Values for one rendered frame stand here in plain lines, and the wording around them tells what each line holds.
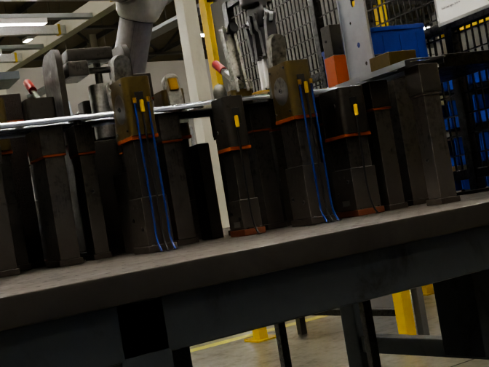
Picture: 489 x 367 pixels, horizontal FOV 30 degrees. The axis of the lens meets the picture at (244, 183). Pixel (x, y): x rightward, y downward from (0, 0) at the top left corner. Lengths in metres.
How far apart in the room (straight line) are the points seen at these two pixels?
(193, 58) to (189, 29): 0.30
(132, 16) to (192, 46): 6.57
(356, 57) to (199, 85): 6.93
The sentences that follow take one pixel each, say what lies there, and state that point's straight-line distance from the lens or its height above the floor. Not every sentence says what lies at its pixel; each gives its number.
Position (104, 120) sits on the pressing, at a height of 1.00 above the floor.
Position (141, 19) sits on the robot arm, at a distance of 2.70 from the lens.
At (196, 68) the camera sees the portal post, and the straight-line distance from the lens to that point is 9.23.
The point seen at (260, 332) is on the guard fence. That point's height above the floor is 0.05.
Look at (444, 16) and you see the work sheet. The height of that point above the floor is 1.17.
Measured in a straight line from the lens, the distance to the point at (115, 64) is 1.87.
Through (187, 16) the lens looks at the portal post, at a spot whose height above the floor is 2.75.
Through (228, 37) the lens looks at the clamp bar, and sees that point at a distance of 2.33.
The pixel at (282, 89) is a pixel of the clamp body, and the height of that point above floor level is 0.99.
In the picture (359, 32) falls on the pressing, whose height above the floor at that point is 1.14.
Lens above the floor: 0.76
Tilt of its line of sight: 2 degrees up
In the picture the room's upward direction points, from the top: 9 degrees counter-clockwise
